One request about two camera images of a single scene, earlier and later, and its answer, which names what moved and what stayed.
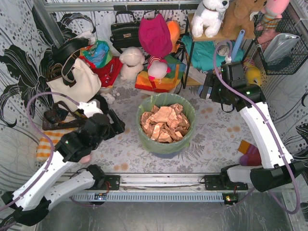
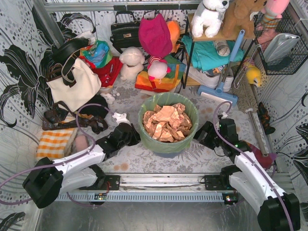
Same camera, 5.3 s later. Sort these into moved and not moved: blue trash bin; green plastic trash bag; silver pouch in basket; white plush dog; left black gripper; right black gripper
Moved: left black gripper; right black gripper
Not moved: silver pouch in basket; white plush dog; blue trash bin; green plastic trash bag
